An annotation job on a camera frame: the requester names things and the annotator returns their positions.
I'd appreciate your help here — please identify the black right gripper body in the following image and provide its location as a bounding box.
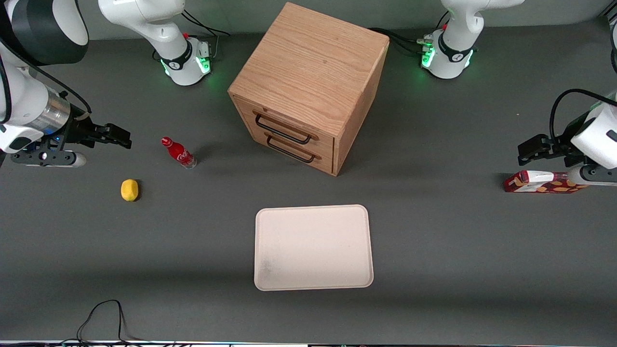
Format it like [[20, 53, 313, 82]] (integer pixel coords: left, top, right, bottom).
[[41, 113, 101, 151]]

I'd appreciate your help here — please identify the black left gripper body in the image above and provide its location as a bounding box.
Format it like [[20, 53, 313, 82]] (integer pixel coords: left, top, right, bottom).
[[553, 114, 590, 167]]

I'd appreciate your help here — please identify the red coke bottle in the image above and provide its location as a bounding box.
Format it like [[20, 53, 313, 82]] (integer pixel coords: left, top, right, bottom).
[[161, 136, 197, 170]]

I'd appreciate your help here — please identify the beige plastic tray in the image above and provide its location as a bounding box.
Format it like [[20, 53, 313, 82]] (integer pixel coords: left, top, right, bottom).
[[254, 204, 374, 292]]

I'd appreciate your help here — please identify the red white snack box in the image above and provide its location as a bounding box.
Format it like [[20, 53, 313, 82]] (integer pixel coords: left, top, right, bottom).
[[503, 170, 590, 194]]

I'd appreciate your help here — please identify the wooden drawer cabinet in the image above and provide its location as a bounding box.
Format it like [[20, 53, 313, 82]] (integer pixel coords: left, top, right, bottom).
[[228, 2, 390, 177]]

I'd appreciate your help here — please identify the wooden drawer front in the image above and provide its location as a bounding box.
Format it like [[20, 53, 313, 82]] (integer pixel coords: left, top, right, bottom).
[[239, 117, 336, 175], [234, 98, 336, 156]]

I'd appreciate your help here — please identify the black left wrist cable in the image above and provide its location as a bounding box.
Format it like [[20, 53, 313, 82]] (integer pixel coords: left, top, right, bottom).
[[550, 89, 617, 145]]

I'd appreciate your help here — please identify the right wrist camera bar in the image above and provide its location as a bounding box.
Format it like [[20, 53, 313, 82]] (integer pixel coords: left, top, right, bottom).
[[11, 150, 88, 168]]

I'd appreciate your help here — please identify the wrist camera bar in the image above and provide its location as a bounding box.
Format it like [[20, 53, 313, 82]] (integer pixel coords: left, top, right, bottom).
[[11, 150, 88, 168], [568, 165, 617, 187]]

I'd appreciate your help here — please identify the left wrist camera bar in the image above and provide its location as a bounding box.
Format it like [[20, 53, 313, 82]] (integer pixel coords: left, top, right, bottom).
[[568, 165, 617, 187]]

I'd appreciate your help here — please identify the black right arm base cable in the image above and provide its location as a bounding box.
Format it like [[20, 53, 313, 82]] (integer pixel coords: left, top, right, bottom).
[[182, 9, 231, 61]]

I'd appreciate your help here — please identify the black arm base cable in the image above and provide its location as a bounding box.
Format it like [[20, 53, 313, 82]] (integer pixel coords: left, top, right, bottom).
[[182, 9, 231, 61], [368, 27, 434, 56]]

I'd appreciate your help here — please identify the black wire drawer handle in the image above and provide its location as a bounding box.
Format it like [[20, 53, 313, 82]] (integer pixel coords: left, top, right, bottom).
[[266, 134, 317, 164], [254, 113, 313, 146]]

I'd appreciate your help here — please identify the thin black looped cable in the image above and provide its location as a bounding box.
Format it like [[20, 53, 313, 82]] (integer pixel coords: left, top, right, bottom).
[[63, 299, 145, 346]]

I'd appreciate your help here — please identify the black left arm base cable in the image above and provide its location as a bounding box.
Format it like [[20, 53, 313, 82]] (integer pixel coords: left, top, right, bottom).
[[368, 27, 434, 56]]

